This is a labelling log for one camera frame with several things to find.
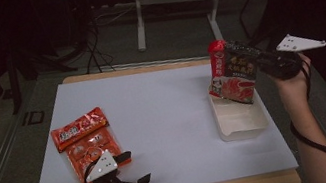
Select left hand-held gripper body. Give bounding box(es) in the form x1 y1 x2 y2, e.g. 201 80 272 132
80 145 140 183

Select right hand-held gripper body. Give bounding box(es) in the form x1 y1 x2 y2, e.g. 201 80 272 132
251 27 326 85

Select large orange clear snack packet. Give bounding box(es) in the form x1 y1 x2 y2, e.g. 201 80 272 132
61 123 136 183

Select red and black food packet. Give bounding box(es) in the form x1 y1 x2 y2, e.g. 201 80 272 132
200 33 263 111

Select white divided lunch box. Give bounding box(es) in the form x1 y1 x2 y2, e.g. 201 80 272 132
207 85 273 146

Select person's right hand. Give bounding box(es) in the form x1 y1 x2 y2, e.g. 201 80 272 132
267 49 320 110

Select black tripod stand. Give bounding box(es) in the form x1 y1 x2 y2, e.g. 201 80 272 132
221 0 297 60

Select long orange snack packet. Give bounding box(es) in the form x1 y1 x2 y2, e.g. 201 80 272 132
46 105 113 154

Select white table sheet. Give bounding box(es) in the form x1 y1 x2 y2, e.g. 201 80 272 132
11 45 301 183

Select metal floor strip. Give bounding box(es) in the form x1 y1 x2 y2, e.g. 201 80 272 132
99 46 214 80

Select white metal table frame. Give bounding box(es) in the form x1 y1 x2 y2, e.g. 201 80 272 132
129 0 237 59

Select black floor cables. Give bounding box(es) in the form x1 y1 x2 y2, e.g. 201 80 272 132
75 9 120 76

